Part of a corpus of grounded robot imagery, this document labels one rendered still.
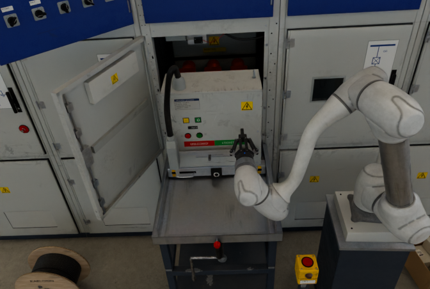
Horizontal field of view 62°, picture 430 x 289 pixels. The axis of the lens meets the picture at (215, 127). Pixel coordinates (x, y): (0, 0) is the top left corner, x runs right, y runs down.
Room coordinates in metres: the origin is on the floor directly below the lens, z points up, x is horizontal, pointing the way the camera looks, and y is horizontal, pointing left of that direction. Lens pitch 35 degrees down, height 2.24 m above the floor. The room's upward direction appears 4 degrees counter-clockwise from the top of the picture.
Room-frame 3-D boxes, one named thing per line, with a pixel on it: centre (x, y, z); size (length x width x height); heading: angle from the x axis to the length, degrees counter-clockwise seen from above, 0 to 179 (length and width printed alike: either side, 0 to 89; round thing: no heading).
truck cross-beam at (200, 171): (1.50, 0.01, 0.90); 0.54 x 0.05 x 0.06; 87
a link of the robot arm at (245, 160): (1.11, -0.12, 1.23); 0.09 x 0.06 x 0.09; 87
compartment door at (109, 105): (1.52, 0.49, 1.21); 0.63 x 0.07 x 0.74; 153
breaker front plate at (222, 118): (1.48, 0.01, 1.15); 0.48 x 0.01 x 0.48; 87
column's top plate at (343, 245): (1.20, -0.75, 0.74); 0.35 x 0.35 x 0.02; 84
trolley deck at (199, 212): (1.42, 0.01, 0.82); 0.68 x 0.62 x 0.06; 177
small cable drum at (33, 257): (1.34, 1.08, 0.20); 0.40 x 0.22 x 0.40; 87
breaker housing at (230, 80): (1.74, 0.00, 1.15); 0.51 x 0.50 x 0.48; 177
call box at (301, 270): (0.88, -0.35, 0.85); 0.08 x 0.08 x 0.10; 87
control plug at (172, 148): (1.42, 0.22, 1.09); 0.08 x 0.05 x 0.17; 177
